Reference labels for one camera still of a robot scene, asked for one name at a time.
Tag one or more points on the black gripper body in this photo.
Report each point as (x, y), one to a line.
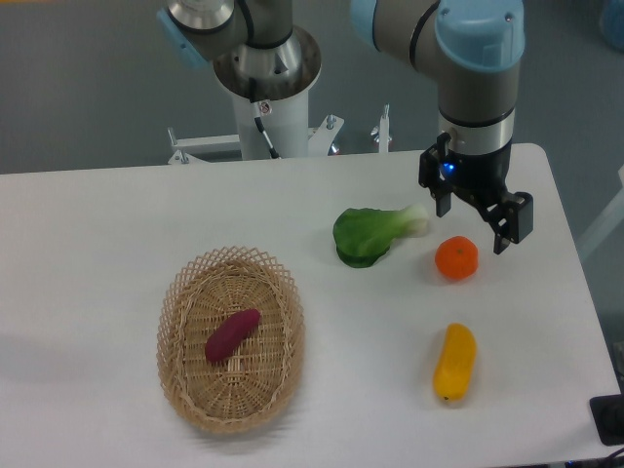
(478, 180)

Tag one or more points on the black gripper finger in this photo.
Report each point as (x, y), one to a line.
(430, 177)
(514, 220)

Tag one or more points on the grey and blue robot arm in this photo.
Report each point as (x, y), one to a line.
(472, 50)

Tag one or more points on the purple sweet potato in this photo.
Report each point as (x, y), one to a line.
(229, 335)

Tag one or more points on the oval woven wicker basket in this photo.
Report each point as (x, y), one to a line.
(258, 379)

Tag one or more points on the orange tangerine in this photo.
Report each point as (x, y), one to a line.
(457, 258)

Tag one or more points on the green bok choy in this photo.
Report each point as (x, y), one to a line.
(363, 236)

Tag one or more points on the yellow mango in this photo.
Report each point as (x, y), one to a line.
(453, 372)

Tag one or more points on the blue object top right corner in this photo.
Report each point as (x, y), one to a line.
(611, 23)

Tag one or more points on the black device at table edge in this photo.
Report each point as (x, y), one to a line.
(607, 412)

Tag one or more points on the white frame at right edge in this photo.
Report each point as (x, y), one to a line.
(607, 220)

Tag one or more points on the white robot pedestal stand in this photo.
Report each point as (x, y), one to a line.
(267, 129)

